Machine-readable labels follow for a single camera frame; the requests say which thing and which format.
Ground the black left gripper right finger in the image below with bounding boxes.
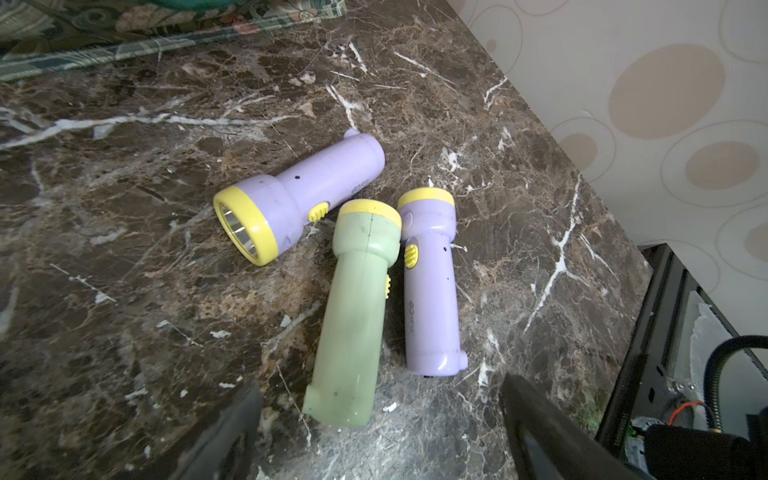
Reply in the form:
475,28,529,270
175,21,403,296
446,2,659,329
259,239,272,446
500,374,648,479

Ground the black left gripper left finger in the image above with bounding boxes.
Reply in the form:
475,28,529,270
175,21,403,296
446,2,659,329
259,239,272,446
131,379,265,480

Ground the purple flashlight horizontal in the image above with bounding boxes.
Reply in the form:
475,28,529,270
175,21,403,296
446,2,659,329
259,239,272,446
213,128,385,266

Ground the purple flashlight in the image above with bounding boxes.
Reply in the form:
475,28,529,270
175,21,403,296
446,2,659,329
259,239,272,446
397,187,468,377

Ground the green flashlight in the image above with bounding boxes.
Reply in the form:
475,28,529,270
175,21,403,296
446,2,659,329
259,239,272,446
302,199,402,427

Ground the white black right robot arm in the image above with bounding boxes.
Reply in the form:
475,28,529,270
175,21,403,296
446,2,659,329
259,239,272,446
644,335,767,479

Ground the cream green tote bag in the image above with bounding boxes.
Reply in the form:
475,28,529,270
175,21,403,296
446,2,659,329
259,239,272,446
1,0,347,81

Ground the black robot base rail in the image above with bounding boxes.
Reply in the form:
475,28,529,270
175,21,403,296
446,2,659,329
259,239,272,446
597,244,738,465

